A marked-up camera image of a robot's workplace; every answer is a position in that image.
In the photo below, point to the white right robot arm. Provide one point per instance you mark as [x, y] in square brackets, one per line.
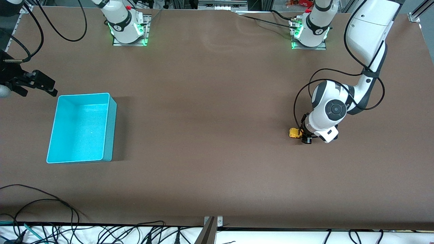
[127, 25]

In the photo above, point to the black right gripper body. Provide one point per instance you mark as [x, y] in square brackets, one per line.
[9, 75]

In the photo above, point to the grey metal post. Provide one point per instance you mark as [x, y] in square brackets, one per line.
[206, 235]

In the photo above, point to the white ledge panel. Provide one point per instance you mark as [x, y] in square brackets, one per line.
[271, 239]

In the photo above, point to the aluminium corner bracket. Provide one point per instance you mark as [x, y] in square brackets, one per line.
[414, 17]

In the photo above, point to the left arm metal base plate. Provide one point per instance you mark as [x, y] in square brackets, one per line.
[308, 48]

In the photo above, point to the turquoise plastic bin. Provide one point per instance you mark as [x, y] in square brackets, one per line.
[81, 135]

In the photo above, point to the aluminium frame rail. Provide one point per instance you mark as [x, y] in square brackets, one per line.
[222, 5]

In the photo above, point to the small metal bracket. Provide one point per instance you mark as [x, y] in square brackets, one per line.
[219, 222]

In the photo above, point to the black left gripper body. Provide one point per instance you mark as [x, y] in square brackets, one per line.
[304, 131]

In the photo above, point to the red background object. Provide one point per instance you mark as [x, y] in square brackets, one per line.
[300, 3]

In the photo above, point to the aluminium edge profile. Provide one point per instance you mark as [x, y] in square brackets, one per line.
[27, 10]

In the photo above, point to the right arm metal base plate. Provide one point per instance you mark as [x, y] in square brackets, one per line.
[146, 32]

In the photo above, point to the yellow beetle toy car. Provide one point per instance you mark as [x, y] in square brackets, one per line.
[294, 133]

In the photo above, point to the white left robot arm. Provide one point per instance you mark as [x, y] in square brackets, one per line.
[366, 30]

